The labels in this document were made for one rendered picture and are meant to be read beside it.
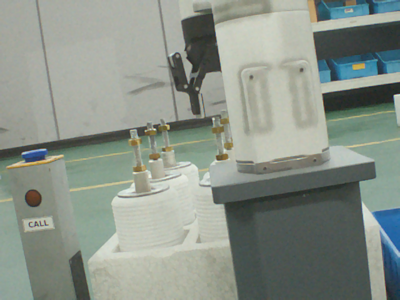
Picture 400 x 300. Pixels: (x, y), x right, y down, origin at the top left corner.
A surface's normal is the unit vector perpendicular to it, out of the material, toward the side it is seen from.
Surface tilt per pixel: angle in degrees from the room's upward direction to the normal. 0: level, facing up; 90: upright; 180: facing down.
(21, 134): 90
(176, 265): 90
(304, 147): 90
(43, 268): 90
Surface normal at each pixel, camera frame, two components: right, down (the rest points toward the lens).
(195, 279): -0.11, 0.11
